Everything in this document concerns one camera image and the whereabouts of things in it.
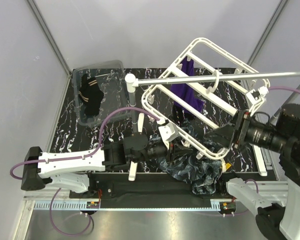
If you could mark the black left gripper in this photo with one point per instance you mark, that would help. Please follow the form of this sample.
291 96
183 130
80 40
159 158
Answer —
176 149

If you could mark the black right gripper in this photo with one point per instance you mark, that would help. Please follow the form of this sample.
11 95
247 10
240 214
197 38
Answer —
234 132

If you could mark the white clip sock hanger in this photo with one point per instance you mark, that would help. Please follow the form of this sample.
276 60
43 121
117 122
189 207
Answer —
205 85

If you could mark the purple sock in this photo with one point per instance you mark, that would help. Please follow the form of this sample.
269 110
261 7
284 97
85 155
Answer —
185 92

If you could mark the black striped sock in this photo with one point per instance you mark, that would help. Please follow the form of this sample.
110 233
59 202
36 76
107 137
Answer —
91 95

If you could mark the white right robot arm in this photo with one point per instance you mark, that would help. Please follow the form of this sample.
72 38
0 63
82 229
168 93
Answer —
274 221

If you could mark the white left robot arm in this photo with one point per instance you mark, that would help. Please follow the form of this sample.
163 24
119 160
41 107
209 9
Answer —
69 171

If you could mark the dark patterned cloth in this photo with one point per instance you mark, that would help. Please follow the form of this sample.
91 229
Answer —
202 174

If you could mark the grey white drying rack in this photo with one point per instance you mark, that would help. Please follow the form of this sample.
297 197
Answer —
203 151

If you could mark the clear plastic bin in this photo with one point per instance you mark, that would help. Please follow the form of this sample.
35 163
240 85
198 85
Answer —
110 76

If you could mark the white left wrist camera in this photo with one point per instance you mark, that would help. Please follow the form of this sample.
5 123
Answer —
168 132

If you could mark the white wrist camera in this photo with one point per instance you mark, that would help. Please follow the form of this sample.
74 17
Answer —
256 98
168 132

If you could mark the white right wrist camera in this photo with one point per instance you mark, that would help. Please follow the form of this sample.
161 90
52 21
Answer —
256 98

